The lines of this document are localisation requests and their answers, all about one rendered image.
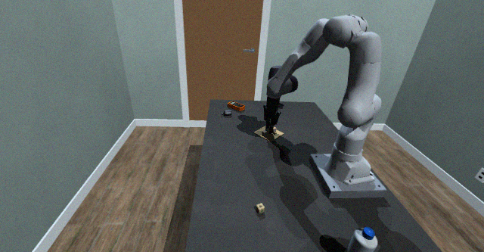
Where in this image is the grey bottle with blue cap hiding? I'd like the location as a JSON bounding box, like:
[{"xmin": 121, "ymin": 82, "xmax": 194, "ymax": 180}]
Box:
[{"xmin": 345, "ymin": 227, "xmax": 377, "ymax": 252}]

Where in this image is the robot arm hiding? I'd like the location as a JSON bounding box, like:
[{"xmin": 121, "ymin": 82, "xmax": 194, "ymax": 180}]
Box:
[{"xmin": 266, "ymin": 14, "xmax": 382, "ymax": 185}]

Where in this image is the beige mat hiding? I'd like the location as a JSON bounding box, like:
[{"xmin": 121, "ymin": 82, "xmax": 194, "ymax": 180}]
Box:
[{"xmin": 254, "ymin": 126, "xmax": 283, "ymax": 142}]

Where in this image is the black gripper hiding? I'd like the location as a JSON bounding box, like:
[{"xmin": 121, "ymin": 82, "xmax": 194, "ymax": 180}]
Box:
[{"xmin": 263, "ymin": 96, "xmax": 281, "ymax": 134}]

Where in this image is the orange digital multimeter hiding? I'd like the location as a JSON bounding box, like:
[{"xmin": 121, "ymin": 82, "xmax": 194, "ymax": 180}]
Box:
[{"xmin": 228, "ymin": 101, "xmax": 245, "ymax": 111}]

